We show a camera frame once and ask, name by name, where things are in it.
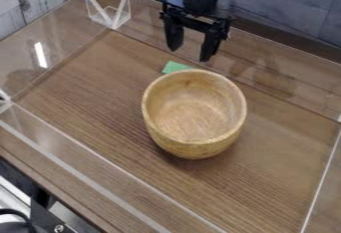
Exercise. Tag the green flat object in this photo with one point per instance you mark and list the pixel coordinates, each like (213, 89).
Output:
(174, 67)

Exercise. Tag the wooden bowl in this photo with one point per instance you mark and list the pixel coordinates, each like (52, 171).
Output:
(194, 111)

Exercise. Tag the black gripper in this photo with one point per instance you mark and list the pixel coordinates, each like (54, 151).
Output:
(211, 23)

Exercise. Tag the black metal mount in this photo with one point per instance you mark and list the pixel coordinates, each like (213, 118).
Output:
(46, 221)

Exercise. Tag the clear acrylic corner bracket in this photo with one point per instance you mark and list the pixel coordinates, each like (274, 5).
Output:
(110, 16)

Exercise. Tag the clear acrylic tray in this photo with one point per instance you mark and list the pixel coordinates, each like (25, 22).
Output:
(155, 144)

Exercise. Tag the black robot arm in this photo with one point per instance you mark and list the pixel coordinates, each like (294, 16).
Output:
(202, 6)

